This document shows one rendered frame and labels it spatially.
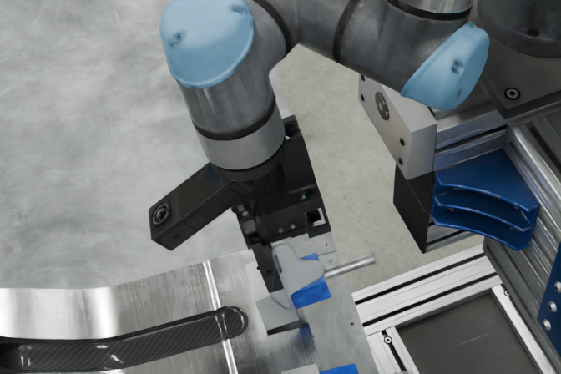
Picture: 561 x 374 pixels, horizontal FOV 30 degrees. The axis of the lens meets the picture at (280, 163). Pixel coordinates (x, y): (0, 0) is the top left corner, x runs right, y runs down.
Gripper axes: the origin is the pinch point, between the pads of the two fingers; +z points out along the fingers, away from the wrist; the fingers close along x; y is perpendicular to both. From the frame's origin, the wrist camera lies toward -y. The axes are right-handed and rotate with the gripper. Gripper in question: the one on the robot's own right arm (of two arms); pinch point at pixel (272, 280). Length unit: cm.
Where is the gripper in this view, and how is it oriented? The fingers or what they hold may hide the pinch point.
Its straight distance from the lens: 108.9
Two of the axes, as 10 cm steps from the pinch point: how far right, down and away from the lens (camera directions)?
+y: 9.5, -3.1, 0.1
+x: -2.3, -6.8, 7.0
